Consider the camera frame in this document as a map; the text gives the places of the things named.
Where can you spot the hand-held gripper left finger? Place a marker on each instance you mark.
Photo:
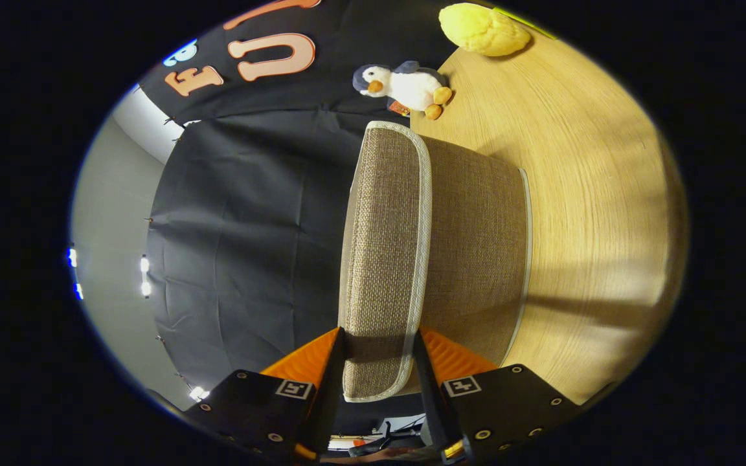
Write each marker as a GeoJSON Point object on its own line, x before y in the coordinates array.
{"type": "Point", "coordinates": [333, 388]}

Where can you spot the beige fabric storage box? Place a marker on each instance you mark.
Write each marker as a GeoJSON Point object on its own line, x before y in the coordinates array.
{"type": "Point", "coordinates": [386, 259]}

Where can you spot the penguin plush toy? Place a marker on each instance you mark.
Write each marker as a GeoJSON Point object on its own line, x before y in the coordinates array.
{"type": "Point", "coordinates": [412, 87]}

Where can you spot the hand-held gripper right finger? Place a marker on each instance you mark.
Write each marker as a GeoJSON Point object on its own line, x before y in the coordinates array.
{"type": "Point", "coordinates": [428, 388]}

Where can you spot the black backdrop cloth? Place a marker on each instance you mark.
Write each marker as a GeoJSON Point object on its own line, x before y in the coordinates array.
{"type": "Point", "coordinates": [250, 226]}

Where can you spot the yellow plush bun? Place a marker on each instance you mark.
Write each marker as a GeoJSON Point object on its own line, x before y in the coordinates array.
{"type": "Point", "coordinates": [483, 29]}

